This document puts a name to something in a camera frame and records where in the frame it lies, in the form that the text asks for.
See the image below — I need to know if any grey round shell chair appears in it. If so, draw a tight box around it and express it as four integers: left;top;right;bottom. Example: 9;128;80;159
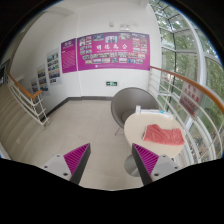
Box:
111;87;159;134

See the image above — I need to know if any white photo poster middle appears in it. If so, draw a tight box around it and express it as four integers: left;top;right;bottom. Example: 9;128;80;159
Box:
37;65;49;96

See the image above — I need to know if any white box on table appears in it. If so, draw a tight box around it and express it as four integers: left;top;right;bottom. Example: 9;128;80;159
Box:
135;105;173;119

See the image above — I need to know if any white photo poster board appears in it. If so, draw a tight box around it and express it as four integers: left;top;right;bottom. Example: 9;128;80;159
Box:
47;48;61;85

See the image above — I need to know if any round white table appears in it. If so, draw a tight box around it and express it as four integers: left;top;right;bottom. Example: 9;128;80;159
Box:
124;112;185;158

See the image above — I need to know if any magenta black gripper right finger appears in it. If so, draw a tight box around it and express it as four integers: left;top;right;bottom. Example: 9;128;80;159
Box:
132;143;180;185

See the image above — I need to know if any left staircase railing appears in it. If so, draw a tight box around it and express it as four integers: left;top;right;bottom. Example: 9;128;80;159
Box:
7;74;49;128

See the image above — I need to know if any red folded towel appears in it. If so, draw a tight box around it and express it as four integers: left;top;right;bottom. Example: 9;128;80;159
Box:
143;124;184;146

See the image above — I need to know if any right curved railing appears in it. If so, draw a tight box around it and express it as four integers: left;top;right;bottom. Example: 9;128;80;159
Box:
148;66;224;166

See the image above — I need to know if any white photo poster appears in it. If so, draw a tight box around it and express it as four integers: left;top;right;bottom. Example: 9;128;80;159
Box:
31;78;39;94
37;65;49;96

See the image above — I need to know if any large magenta wall poster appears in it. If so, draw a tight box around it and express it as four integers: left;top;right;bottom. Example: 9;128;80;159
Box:
77;32;150;71

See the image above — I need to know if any small magenta wall poster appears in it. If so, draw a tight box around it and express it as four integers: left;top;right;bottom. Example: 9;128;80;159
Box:
61;39;77;73

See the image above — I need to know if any red white warning sign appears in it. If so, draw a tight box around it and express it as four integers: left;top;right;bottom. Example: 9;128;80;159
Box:
180;82;204;119

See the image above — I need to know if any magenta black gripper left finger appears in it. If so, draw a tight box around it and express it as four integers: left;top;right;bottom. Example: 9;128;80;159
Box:
42;143;91;185

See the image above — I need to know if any green exit sign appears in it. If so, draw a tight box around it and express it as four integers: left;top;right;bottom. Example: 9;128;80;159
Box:
106;81;118;86

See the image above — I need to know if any white photo poster far left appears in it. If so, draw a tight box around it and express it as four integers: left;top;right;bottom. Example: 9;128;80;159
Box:
31;78;39;94

